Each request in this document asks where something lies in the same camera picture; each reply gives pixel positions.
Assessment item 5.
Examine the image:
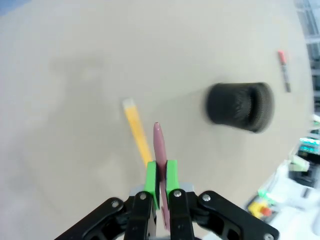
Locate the red capped dark marker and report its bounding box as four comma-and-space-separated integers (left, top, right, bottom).
277, 49, 292, 93

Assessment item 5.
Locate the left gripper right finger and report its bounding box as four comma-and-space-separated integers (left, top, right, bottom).
164, 159, 280, 240

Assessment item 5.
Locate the green and white device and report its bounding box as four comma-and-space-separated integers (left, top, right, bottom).
289, 154, 311, 173

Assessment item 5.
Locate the black mesh pen holder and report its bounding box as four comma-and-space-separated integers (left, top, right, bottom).
204, 81, 275, 134

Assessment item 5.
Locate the yellow emergency stop box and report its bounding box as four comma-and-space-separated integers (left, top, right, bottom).
248, 200, 273, 220

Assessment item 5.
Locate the mauve pen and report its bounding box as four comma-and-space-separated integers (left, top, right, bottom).
152, 121, 172, 232

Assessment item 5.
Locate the lit monitor screen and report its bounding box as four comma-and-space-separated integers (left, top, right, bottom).
298, 136, 320, 154

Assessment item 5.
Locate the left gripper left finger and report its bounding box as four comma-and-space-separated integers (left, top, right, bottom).
53, 161, 161, 240

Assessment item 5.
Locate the yellow pencil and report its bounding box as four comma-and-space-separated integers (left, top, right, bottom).
121, 98, 154, 168

